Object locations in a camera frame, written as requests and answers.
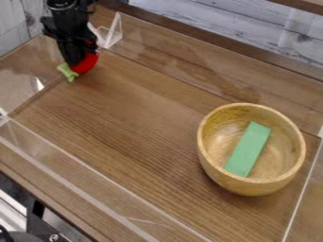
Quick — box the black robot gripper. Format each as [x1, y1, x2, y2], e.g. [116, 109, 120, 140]
[40, 8, 99, 66]

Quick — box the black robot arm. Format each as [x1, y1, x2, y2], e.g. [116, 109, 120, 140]
[40, 0, 99, 66]

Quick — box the red plush fruit green stem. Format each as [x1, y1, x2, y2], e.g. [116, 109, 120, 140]
[58, 50, 102, 83]

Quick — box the black cable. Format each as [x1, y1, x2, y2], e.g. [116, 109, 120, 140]
[0, 225, 14, 242]

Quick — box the green rectangular block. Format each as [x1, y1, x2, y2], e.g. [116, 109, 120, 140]
[225, 122, 271, 177]

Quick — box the wooden bowl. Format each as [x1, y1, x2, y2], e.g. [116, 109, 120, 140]
[196, 103, 307, 197]

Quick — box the black table leg bracket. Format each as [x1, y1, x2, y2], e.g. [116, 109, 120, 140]
[27, 200, 71, 242]

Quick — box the clear acrylic tray wall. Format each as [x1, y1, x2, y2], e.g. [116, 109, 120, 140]
[0, 13, 323, 242]

